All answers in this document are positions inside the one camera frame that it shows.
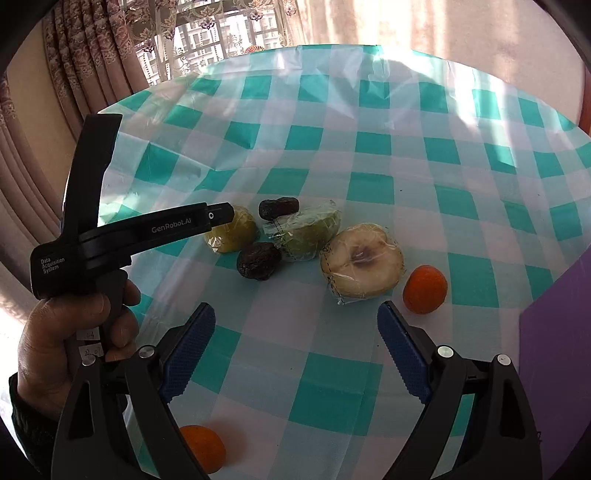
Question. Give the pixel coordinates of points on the plastic-wrapped green pear half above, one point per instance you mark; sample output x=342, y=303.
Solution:
x=304, y=233

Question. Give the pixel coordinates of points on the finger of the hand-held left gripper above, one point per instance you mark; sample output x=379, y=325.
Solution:
x=222, y=213

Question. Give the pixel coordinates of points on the floral lace curtain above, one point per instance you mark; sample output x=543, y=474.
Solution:
x=194, y=32

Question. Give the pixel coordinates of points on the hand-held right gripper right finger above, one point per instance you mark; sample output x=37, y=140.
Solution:
x=401, y=350

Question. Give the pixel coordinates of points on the plastic-wrapped yellow-green pear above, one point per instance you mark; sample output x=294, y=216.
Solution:
x=231, y=235

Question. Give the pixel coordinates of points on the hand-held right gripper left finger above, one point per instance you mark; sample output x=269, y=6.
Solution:
x=194, y=350

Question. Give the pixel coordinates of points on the orange round ornament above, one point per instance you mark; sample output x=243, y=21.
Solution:
x=255, y=49

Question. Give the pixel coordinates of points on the small dark dried date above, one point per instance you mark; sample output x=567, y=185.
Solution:
x=278, y=208

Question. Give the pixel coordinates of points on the person's left hand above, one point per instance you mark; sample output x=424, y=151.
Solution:
x=51, y=341

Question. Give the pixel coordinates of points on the large dark dried date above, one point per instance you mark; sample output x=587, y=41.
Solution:
x=257, y=261

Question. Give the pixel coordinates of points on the orange mandarin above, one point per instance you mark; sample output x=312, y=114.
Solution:
x=205, y=450
x=425, y=290

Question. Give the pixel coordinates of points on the person's left forearm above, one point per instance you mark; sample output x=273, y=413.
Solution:
x=32, y=424

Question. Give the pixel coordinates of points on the plastic-wrapped cut pear half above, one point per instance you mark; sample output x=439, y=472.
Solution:
x=362, y=263

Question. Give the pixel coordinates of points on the teal checkered tablecloth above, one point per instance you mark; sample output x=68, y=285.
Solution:
x=323, y=152

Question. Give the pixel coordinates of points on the purple cardboard box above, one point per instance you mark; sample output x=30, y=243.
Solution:
x=556, y=346

